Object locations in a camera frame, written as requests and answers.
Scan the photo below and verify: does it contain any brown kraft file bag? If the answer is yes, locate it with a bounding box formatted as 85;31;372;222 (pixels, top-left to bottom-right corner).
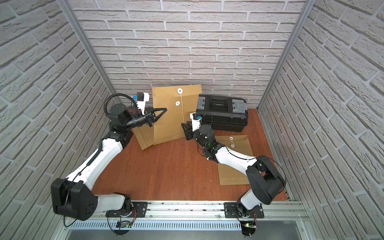
216;135;256;186
126;108;154;150
153;85;202;145

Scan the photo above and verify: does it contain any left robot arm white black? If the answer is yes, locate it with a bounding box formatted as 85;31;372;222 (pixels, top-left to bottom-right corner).
51;92;167;221

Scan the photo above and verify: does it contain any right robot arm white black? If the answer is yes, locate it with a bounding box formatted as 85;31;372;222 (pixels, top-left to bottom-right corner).
181;121;287;218

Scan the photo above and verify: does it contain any black grey plastic toolbox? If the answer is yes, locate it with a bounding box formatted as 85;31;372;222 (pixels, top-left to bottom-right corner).
196;95;249;132

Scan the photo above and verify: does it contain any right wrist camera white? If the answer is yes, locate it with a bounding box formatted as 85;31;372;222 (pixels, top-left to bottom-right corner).
190;112;202;132

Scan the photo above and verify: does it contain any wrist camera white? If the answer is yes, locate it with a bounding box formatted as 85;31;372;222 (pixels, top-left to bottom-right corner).
133;92;150;114
190;112;202;132

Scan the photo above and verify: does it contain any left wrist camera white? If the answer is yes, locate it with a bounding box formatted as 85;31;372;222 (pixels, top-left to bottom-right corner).
133;92;150;114

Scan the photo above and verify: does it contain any left aluminium corner post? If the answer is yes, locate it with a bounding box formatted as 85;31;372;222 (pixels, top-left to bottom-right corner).
57;1;116;111

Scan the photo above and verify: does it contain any aluminium corner post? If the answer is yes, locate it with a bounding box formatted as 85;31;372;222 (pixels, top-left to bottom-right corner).
257;0;316;112
57;1;116;111

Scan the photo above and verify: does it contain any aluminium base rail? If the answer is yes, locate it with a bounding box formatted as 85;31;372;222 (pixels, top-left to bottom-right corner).
62;199;310;222

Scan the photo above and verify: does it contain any right aluminium corner post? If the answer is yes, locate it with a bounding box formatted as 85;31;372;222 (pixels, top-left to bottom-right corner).
257;0;316;112

